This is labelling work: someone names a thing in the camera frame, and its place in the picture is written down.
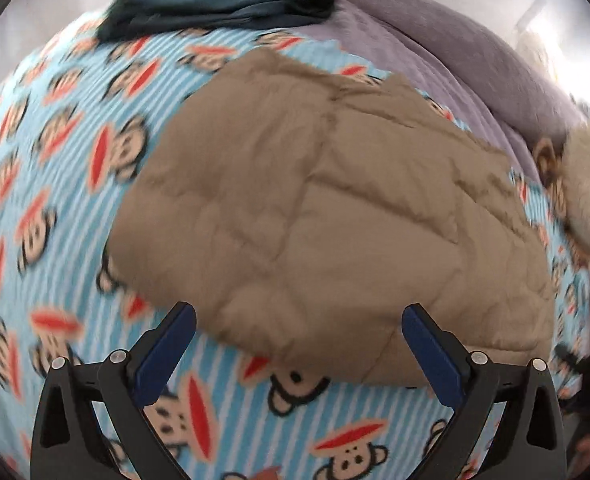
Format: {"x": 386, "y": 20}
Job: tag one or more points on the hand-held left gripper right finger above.
{"x": 432, "y": 347}

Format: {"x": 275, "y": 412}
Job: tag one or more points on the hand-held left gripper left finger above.
{"x": 167, "y": 347}

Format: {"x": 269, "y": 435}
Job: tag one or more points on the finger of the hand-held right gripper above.
{"x": 570, "y": 357}

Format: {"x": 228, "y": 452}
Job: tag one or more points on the tan puffer jacket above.
{"x": 325, "y": 210}

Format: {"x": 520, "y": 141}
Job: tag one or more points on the brown braided plush toy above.
{"x": 550, "y": 170}

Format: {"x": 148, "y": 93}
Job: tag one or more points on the monkey print striped blanket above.
{"x": 65, "y": 185}

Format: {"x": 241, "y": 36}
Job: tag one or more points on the purple fleece blanket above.
{"x": 425, "y": 45}

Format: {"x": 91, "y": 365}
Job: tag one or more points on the blue jeans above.
{"x": 215, "y": 7}

